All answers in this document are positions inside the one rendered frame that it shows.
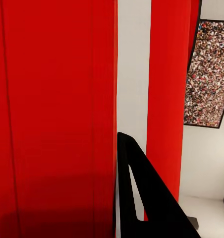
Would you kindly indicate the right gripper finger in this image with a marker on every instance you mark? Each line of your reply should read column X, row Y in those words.
column 166, row 219

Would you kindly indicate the picture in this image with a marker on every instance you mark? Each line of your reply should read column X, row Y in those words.
column 204, row 96

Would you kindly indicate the radio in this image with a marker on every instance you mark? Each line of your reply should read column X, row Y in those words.
column 74, row 73

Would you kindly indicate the decorative sign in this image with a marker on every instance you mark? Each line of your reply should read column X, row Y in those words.
column 194, row 222

